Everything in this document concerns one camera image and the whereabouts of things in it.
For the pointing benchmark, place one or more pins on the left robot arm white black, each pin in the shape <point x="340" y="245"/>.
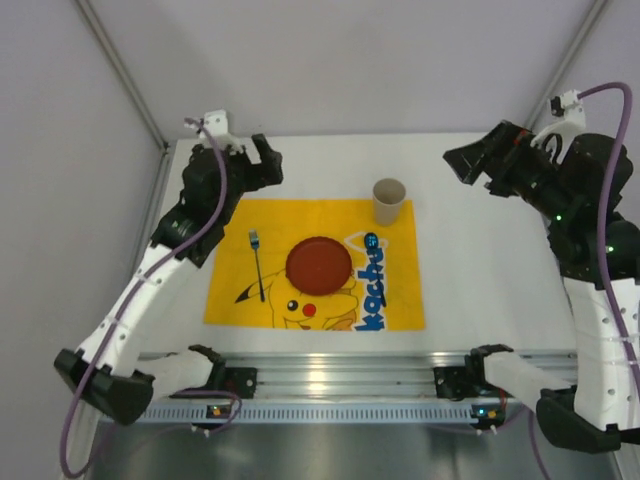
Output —
<point x="105" y="371"/>

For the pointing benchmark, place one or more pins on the blue metal fork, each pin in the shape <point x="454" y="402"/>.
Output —
<point x="255" y="244"/>

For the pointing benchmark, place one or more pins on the blue metal spoon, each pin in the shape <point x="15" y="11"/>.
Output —
<point x="371" y="243"/>

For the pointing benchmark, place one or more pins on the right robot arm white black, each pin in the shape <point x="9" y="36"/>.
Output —
<point x="577" y="190"/>

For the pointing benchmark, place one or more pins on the left aluminium frame post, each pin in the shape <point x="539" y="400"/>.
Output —
<point x="99" y="33"/>

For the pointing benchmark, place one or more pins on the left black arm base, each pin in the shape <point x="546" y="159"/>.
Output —
<point x="240" y="381"/>

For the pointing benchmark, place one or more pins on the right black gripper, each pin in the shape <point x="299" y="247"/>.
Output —
<point x="495" y="163"/>

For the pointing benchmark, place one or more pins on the perforated metal cable duct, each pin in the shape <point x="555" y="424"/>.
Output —
<point x="260" y="412"/>

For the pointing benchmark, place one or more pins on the right aluminium frame post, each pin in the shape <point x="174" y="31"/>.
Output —
<point x="570" y="53"/>

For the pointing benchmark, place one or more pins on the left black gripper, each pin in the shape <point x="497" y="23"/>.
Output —
<point x="251" y="166"/>

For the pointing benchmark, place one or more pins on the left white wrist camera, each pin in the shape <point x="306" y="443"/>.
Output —
<point x="217" y="124"/>

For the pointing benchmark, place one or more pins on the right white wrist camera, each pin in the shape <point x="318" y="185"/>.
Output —
<point x="568" y="109"/>

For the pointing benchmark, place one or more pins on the beige paper cup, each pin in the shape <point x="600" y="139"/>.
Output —
<point x="388" y="195"/>

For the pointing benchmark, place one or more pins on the aluminium mounting rail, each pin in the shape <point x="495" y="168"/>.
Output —
<point x="345" y="376"/>

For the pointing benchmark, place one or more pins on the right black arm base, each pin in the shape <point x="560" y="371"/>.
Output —
<point x="457" y="383"/>

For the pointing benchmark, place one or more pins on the yellow Pikachu cloth placemat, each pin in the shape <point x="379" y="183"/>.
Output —
<point x="233" y="297"/>

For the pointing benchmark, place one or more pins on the aluminium frame post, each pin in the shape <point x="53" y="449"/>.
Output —
<point x="570" y="53"/>
<point x="99" y="33"/>

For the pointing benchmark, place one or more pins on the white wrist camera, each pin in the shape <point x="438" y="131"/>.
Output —
<point x="568" y="109"/>
<point x="217" y="124"/>

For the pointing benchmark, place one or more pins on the red round plate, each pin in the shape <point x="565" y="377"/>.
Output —
<point x="318" y="266"/>

